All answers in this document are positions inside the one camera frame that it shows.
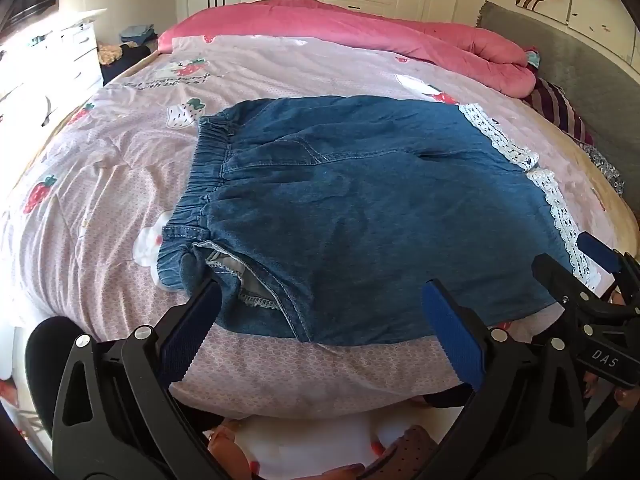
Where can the person's foot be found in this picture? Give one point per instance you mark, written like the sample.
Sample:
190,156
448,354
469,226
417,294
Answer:
230,450

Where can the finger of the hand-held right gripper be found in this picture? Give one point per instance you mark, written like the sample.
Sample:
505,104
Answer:
597,252
555,275

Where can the teal cloth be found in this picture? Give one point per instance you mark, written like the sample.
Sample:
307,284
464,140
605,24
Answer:
532,57

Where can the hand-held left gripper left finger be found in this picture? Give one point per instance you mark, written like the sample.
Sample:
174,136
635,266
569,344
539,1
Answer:
192,325

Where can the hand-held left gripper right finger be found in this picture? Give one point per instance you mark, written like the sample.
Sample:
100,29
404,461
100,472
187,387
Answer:
452,335

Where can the person's right hand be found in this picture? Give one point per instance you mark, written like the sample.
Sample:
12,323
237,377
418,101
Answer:
625,400

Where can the pink comforter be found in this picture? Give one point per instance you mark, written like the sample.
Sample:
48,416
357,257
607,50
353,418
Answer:
350,25

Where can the dark floral cloth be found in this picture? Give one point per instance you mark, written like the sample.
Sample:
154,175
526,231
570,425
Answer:
605,167

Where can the grey padded headboard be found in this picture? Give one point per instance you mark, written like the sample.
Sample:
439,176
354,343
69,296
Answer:
575,70

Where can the pile of folded clothes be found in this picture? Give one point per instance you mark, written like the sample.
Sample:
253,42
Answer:
135,35

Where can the pink strawberry printed bedsheet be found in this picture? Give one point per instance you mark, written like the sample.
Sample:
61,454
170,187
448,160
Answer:
125,160

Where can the blue denim pants lace trim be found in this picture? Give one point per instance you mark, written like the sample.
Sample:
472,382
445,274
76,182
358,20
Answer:
350,210

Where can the white drawer chest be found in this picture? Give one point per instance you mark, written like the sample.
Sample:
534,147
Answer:
75,50

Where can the brown slipper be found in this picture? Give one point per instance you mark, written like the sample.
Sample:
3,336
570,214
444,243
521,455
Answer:
410,452

